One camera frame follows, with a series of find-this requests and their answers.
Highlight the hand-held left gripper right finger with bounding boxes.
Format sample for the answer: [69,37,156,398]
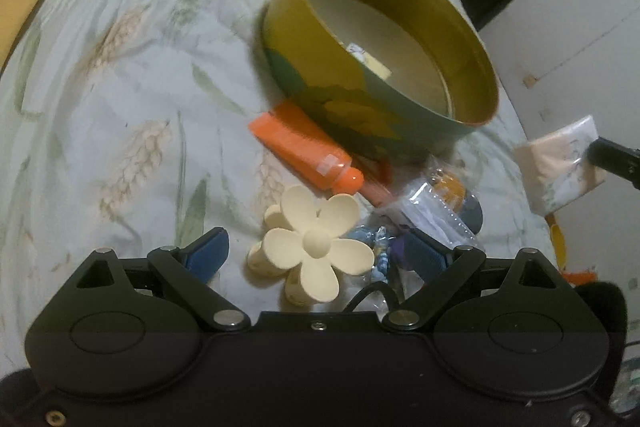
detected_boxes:
[382,231,571,333]

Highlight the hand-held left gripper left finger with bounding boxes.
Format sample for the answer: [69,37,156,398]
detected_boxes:
[75,228,252,333]

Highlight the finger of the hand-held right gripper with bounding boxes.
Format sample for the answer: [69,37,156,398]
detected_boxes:
[585,137,640,190]

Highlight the clear plastic case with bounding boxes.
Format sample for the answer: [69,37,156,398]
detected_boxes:
[387,179,483,254]

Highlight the clear bag of candies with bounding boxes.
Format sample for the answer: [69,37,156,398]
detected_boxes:
[347,223,402,280]

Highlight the soft tissue pack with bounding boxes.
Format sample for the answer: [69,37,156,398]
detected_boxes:
[512,114,608,215]

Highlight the cream flower hair claw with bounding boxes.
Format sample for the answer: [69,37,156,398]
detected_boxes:
[245,184,376,307]

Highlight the orange squeeze tube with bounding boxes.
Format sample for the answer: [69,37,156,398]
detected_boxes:
[249,99,365,196]

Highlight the round yellow green tin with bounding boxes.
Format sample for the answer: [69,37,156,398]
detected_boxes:
[262,0,500,162]

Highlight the yellow plastic object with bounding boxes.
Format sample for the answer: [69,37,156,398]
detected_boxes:
[546,213,597,284]

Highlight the floral bedsheet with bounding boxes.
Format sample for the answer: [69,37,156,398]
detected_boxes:
[0,0,568,343]

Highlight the small yellow white packet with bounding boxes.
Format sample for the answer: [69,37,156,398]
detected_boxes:
[345,43,392,79]

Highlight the black cable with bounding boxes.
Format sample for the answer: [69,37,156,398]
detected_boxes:
[344,282,402,314]

